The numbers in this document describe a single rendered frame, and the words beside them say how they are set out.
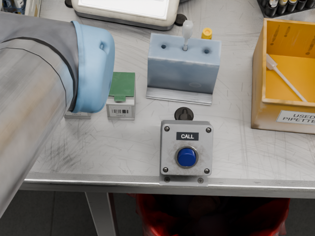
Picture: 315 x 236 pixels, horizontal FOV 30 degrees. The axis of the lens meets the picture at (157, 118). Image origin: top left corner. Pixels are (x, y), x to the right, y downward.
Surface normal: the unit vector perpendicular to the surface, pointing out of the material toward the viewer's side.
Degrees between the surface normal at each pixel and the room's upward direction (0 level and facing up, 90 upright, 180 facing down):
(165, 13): 25
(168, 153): 30
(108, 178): 0
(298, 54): 90
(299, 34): 90
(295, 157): 0
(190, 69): 90
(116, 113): 90
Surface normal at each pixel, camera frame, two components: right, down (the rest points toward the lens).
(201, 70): -0.11, 0.91
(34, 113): 0.92, -0.29
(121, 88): 0.03, -0.40
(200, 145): 0.01, 0.11
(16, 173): 0.99, 0.08
